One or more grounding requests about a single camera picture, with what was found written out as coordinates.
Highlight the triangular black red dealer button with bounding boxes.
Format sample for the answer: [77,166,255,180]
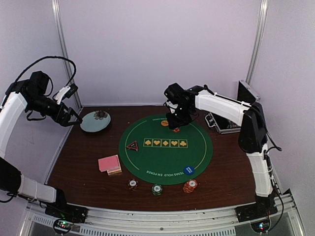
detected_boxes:
[126,141,139,151]

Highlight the orange big blind button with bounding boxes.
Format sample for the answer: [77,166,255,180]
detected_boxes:
[161,120,169,127]

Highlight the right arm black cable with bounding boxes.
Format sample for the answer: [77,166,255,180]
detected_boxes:
[203,85,283,152]

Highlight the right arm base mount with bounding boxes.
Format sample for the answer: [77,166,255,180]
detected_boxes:
[235,203,278,222]

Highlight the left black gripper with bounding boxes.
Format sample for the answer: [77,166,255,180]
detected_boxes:
[26,93,82,126]

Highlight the round green poker mat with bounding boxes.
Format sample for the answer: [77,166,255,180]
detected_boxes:
[119,114,213,185]

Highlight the left aluminium frame post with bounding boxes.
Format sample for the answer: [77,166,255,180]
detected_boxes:
[51,0,83,113]

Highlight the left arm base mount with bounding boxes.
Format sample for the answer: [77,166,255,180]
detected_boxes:
[45,204,88,223]

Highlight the playing card box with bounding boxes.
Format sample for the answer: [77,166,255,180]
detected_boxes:
[107,168,122,176]

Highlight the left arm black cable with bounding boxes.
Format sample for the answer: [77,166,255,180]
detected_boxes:
[14,56,76,87]

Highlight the aluminium front rail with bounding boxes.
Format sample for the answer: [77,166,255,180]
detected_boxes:
[21,194,307,236]

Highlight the light blue flower plate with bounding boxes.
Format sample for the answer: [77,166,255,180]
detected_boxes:
[80,110,111,133]

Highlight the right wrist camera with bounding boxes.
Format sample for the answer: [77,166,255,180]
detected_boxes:
[165,100,178,114]

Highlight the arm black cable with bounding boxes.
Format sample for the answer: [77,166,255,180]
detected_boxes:
[14,56,76,87]
[203,85,283,152]

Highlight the aluminium poker chip case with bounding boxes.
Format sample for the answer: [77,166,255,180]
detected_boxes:
[205,80,261,134]

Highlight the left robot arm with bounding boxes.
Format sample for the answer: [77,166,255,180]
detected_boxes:
[0,71,82,218]

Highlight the aluminium frame post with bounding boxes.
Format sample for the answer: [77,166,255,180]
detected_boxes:
[51,0,83,113]
[246,0,269,85]

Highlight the right aluminium frame post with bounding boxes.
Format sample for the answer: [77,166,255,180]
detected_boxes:
[246,0,269,85]

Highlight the red playing card deck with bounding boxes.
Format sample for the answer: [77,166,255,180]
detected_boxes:
[98,155,121,172]

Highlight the blue small blind button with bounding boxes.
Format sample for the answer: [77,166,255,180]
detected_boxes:
[183,166,195,176]

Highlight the orange chip stack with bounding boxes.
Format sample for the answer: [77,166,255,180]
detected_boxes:
[183,179,198,193]

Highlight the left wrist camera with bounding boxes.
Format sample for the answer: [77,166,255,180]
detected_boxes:
[53,84,78,105]

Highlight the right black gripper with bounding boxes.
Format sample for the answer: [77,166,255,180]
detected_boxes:
[166,104,192,129]

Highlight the black white chip stack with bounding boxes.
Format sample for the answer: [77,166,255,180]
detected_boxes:
[128,179,138,191]

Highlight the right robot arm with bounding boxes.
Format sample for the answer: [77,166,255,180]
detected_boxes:
[164,83,273,197]

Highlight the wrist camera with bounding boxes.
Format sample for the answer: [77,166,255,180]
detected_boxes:
[165,100,178,114]
[53,84,78,105]

